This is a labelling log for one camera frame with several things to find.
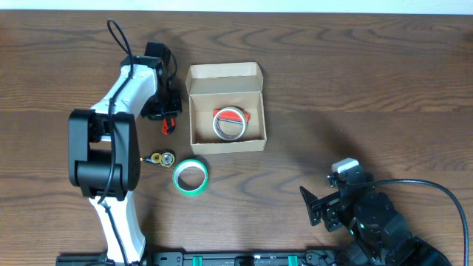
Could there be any brown cardboard box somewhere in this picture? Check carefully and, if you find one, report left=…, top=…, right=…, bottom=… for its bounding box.
left=186, top=62, right=267, bottom=154

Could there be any yellow black correction tape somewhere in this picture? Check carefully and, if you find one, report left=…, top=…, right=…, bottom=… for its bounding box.
left=140, top=149, right=176, bottom=168

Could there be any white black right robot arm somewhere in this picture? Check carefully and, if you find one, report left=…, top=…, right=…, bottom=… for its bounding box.
left=299, top=170, right=451, bottom=266

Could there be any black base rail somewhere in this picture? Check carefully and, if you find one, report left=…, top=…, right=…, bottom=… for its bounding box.
left=55, top=250, right=341, bottom=266

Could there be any green tape roll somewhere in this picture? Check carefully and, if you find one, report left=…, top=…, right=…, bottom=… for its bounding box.
left=172, top=159, right=208, bottom=197

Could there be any red utility knife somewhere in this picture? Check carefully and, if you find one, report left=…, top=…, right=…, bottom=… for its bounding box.
left=161, top=117, right=176, bottom=135

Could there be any red stapler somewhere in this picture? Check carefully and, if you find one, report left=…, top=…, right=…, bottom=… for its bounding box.
left=213, top=109, right=251, bottom=124

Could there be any white tape roll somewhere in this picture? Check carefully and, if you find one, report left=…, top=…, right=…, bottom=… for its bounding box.
left=212, top=107, right=248, bottom=141

